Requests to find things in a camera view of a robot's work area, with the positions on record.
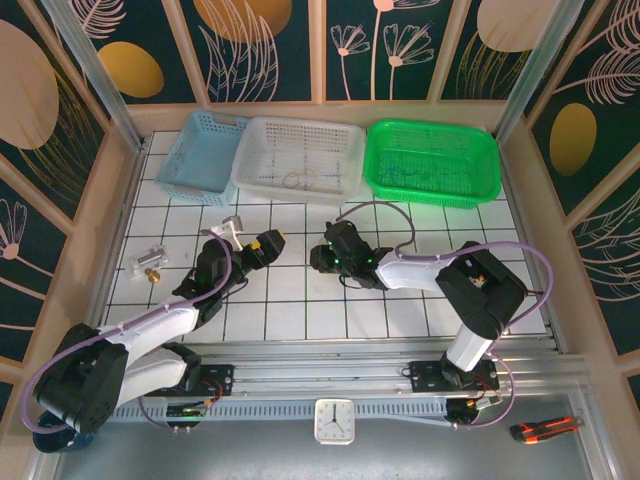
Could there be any aluminium frame post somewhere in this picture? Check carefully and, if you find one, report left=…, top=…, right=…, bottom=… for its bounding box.
left=39, top=0, right=149, bottom=154
left=492, top=0, right=586, bottom=146

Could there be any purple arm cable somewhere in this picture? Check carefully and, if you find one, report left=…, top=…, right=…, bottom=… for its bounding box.
left=335, top=201, right=557, bottom=431
left=24, top=238, right=236, bottom=434

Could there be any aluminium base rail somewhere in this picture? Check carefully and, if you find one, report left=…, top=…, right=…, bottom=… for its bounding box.
left=49, top=342, right=589, bottom=401

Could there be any clear plastic block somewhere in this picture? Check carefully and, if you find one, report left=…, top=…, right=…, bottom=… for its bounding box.
left=127, top=244, right=171, bottom=279

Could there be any orange black utility knife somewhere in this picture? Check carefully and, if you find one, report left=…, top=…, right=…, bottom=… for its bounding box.
left=509, top=415, right=585, bottom=445

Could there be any black electronics board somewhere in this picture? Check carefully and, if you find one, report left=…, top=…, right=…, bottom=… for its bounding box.
left=166, top=402, right=209, bottom=434
left=446, top=397, right=501, bottom=430

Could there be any slotted grey cable duct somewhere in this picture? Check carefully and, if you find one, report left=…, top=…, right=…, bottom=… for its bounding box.
left=102, top=398, right=451, bottom=422

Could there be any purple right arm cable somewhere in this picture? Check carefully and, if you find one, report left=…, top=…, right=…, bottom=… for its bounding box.
left=335, top=201, right=557, bottom=431

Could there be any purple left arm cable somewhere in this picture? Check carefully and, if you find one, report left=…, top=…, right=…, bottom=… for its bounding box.
left=24, top=238, right=236, bottom=434

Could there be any dark blue mug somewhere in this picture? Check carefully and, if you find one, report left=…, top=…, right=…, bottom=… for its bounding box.
left=32, top=409, right=96, bottom=454

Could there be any white square clock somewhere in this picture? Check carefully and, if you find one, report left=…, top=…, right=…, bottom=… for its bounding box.
left=313, top=398, right=356, bottom=445

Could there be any thin blue cable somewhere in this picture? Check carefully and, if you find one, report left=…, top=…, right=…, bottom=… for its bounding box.
left=382, top=167, right=416, bottom=189

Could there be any light blue plastic basket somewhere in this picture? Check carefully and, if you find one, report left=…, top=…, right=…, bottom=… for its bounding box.
left=155, top=110, right=251, bottom=207

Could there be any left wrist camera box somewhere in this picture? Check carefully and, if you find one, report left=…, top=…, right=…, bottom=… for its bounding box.
left=203, top=215, right=246, bottom=251

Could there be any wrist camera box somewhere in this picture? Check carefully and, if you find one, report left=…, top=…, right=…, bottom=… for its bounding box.
left=323, top=220, right=354, bottom=242
left=203, top=215, right=246, bottom=251

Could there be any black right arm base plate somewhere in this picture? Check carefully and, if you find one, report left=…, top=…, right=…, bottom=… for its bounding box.
left=408, top=360, right=501, bottom=394

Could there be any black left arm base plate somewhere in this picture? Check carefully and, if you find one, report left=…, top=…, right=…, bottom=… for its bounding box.
left=143, top=363, right=236, bottom=399

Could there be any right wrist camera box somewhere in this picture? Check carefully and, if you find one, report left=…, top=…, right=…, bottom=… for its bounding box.
left=323, top=220, right=354, bottom=242

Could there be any white plastic basket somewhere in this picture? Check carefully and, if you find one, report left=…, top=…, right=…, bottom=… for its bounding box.
left=230, top=116, right=366, bottom=207

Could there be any aluminium side rail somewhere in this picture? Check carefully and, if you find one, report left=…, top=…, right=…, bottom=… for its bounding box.
left=499, top=144, right=574, bottom=354
left=77, top=137, right=151, bottom=364

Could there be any green plastic basket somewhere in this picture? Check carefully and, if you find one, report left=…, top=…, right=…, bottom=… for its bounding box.
left=362, top=118, right=503, bottom=211

